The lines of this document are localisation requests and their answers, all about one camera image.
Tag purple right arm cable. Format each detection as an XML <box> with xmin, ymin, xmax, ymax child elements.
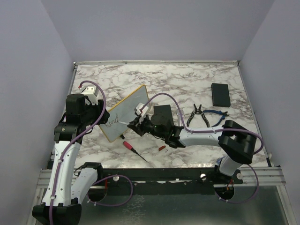
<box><xmin>140</xmin><ymin>92</ymin><xmax>264</xmax><ymax>203</ymax></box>

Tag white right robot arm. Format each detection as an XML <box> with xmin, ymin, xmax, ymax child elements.
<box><xmin>127</xmin><ymin>114</ymin><xmax>257</xmax><ymax>183</ymax></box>

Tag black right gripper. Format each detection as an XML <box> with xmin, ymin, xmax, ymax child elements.
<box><xmin>128</xmin><ymin>112</ymin><xmax>166</xmax><ymax>139</ymax></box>

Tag black handled pliers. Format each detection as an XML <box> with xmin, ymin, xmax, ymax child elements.
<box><xmin>187</xmin><ymin>104</ymin><xmax>210</xmax><ymax>128</ymax></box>

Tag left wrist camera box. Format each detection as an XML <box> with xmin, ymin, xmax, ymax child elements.
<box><xmin>82</xmin><ymin>86</ymin><xmax>99</xmax><ymax>105</ymax></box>

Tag yellow framed whiteboard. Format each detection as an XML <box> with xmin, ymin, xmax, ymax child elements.
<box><xmin>99</xmin><ymin>84</ymin><xmax>149</xmax><ymax>143</ymax></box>

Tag red handled screwdriver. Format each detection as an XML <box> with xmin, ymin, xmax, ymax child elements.
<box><xmin>123</xmin><ymin>141</ymin><xmax>147</xmax><ymax>162</ymax></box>

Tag black flat rectangular pad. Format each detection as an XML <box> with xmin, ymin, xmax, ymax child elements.
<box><xmin>154</xmin><ymin>105</ymin><xmax>174</xmax><ymax>125</ymax></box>

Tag silver open-end wrench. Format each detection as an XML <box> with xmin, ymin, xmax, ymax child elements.
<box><xmin>176</xmin><ymin>112</ymin><xmax>183</xmax><ymax>127</ymax></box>

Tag black rectangular box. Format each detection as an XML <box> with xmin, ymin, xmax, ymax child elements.
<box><xmin>211</xmin><ymin>83</ymin><xmax>231</xmax><ymax>107</ymax></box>

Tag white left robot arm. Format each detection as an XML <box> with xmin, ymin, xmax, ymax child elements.
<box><xmin>32</xmin><ymin>91</ymin><xmax>110</xmax><ymax>225</ymax></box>

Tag black front mounting rail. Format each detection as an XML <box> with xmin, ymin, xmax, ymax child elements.
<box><xmin>76</xmin><ymin>161</ymin><xmax>235</xmax><ymax>196</ymax></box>

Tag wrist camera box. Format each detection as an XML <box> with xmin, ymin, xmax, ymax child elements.
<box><xmin>82</xmin><ymin>86</ymin><xmax>99</xmax><ymax>105</ymax></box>
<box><xmin>135</xmin><ymin>103</ymin><xmax>150</xmax><ymax>124</ymax></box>

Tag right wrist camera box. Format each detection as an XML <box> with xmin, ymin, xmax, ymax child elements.
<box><xmin>135</xmin><ymin>103</ymin><xmax>150</xmax><ymax>124</ymax></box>

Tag blue handled pliers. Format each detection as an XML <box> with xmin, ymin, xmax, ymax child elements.
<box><xmin>202</xmin><ymin>109</ymin><xmax>230</xmax><ymax>127</ymax></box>

